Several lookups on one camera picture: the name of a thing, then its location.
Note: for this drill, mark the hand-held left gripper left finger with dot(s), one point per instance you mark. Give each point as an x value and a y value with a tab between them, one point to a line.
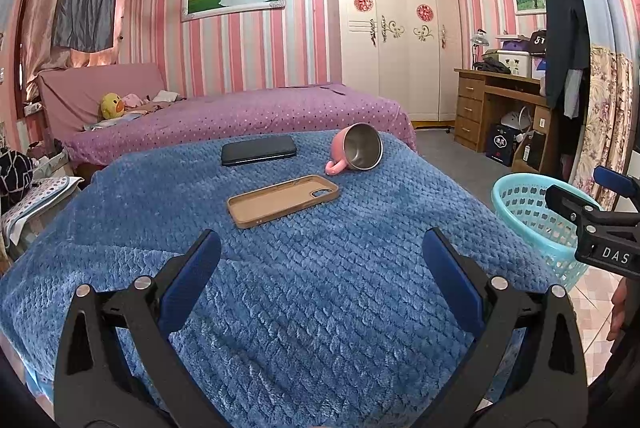
192	278

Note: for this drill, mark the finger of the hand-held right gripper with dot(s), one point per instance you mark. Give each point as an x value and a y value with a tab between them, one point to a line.
615	182
570	203

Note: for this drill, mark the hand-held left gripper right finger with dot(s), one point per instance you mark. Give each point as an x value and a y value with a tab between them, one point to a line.
450	278

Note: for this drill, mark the light blue plastic basket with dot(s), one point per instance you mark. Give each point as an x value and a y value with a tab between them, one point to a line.
525	218

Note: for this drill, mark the person's right forearm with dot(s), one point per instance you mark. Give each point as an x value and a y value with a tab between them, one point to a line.
615	373

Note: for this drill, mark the person's right hand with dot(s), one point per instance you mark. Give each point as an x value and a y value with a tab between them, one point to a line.
620	308

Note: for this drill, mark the pink flower print curtain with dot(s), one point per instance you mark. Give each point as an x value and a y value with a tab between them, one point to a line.
605	122

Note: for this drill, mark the brown cardboard box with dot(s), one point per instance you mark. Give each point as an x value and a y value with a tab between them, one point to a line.
530	152

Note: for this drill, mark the black printed box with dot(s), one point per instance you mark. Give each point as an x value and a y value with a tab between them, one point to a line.
501	143

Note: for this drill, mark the white helmet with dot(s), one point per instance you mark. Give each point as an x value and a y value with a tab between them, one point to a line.
512	120

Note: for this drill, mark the blue fleece blanket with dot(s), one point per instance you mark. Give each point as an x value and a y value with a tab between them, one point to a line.
300	308

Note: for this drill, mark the brown phone case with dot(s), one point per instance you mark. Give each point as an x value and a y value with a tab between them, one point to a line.
280	203

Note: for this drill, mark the wooden desk with drawers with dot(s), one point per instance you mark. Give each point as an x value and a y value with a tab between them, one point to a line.
470	107

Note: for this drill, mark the black phone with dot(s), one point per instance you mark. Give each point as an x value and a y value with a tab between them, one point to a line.
257	150

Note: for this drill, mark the dark hanging jacket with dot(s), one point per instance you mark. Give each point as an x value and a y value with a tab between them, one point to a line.
565	42

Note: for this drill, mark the white storage box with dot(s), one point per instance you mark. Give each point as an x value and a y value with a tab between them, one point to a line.
515	65

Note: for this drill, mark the dark clothes pile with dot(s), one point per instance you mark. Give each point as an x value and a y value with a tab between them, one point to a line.
492	66

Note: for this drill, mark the black bag with white print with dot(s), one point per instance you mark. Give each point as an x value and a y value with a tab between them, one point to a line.
537	42

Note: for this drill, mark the purple flat box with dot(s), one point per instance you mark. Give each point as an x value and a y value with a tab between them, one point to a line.
515	45

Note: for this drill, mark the pink steel-lined mug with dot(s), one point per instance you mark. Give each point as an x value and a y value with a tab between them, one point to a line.
342	147

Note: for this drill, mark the dotted white cushion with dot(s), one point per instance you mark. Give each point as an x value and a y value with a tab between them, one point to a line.
40	198

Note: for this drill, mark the brown cloth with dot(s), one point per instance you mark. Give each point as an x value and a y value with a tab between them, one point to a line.
150	106

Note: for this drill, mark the light blue pillow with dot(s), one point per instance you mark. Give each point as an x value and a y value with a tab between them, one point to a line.
107	122

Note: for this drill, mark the bed with purple dotted cover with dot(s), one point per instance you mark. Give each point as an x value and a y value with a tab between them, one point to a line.
250	110

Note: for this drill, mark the white cloth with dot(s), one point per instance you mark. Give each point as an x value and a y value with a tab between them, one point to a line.
165	96

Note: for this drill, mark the desk lamp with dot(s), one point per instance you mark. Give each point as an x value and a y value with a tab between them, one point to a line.
479	40

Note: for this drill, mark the pink plush toy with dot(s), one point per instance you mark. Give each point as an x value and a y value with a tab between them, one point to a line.
133	100

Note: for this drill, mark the yellow duck plush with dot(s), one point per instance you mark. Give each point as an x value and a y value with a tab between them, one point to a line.
112	105

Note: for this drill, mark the black white patterned bag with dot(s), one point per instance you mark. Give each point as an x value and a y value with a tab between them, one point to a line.
15	173

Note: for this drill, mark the white wardrobe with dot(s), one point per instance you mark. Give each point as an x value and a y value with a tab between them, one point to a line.
400	72

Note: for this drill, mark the pink fabric headboard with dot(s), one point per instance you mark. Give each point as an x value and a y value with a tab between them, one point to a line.
75	87

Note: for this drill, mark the red paper cutout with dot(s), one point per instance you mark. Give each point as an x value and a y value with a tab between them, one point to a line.
364	2
425	13

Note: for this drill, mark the pink shiny curtain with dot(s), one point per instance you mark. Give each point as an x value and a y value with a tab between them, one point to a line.
37	7

